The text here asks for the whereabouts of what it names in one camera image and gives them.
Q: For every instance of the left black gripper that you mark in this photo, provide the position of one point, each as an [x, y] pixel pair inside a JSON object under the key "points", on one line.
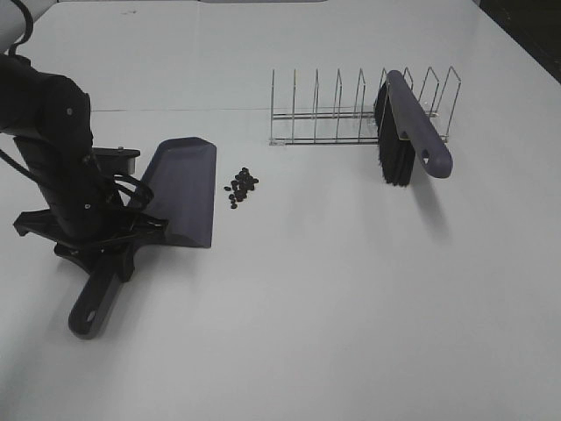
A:
{"points": [[86, 210]]}

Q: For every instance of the purple plastic dustpan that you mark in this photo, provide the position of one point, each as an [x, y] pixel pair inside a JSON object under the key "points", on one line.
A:
{"points": [[182, 176]]}

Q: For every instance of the pile of coffee beans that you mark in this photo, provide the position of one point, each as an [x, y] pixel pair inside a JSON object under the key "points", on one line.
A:
{"points": [[240, 186]]}

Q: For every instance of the purple hand brush black bristles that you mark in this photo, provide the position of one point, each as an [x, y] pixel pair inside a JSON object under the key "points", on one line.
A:
{"points": [[406, 135]]}

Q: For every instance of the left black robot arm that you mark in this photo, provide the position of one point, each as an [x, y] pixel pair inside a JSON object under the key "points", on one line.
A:
{"points": [[42, 106]]}

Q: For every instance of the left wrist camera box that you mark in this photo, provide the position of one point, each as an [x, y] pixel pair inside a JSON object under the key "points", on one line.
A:
{"points": [[116, 160]]}

